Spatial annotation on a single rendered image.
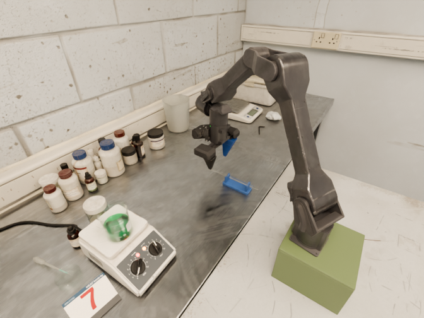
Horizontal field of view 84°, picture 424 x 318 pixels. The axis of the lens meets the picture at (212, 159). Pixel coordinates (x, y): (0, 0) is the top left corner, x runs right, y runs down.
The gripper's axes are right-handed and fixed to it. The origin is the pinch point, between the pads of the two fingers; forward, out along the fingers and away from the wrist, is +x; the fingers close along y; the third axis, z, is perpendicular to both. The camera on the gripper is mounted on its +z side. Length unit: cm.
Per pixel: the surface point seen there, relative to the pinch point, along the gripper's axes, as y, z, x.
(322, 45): -102, -3, -19
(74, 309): 54, -1, 7
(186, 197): 14.5, 2.5, 10.3
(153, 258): 37.4, -7.1, 5.7
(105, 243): 42.8, 1.9, 1.2
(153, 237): 34.1, -3.9, 4.1
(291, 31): -103, 17, -24
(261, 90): -71, 17, 3
